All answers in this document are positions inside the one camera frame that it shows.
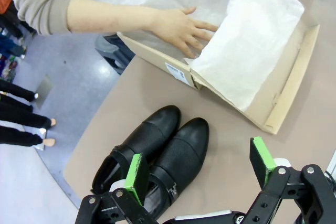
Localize colourful clothes pile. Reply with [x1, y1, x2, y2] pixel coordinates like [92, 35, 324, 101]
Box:
[0, 50, 20, 83]

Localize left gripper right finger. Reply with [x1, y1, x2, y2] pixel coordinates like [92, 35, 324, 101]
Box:
[246, 136, 336, 224]

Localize person's dark trousers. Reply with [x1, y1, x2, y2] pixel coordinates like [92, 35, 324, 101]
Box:
[94, 33, 137, 76]

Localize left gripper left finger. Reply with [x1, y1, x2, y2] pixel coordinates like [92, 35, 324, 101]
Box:
[75, 152, 163, 224]

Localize grey floor mat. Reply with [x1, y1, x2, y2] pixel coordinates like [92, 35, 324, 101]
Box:
[35, 73, 55, 110]

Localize black leather buckle shoe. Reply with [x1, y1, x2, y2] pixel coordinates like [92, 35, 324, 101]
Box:
[90, 105, 182, 196]
[141, 118, 210, 221]

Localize person's right forearm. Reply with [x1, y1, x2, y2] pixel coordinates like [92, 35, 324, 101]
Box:
[67, 0, 158, 34]

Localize person's right hand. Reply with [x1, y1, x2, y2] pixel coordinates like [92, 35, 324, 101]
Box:
[149, 6, 220, 59]

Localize white barcode label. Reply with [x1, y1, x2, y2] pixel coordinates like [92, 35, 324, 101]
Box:
[164, 62, 186, 80]

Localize brown cardboard shoe box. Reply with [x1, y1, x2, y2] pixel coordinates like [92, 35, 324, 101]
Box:
[117, 0, 321, 135]

